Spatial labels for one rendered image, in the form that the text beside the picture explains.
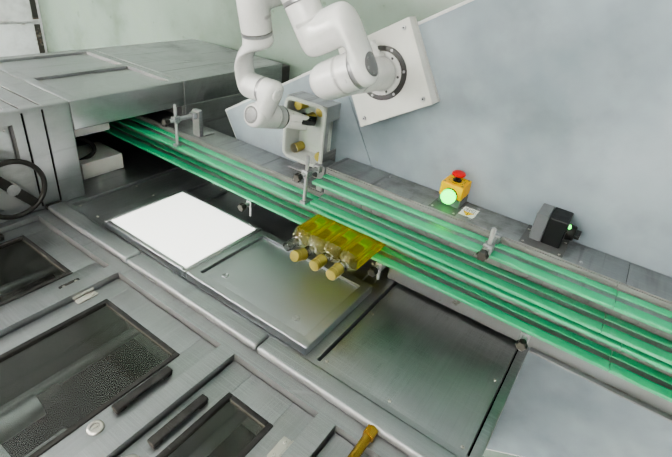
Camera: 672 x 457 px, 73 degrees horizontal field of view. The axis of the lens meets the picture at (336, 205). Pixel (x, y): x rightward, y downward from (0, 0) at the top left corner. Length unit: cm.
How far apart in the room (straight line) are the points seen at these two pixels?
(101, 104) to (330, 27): 110
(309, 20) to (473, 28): 46
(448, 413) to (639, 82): 89
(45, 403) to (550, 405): 144
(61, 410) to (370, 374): 72
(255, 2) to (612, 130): 93
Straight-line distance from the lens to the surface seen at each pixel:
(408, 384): 126
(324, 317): 133
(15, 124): 183
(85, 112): 192
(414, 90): 137
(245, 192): 172
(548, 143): 134
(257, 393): 121
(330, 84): 113
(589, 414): 174
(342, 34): 108
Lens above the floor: 203
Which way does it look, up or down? 48 degrees down
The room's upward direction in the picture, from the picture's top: 121 degrees counter-clockwise
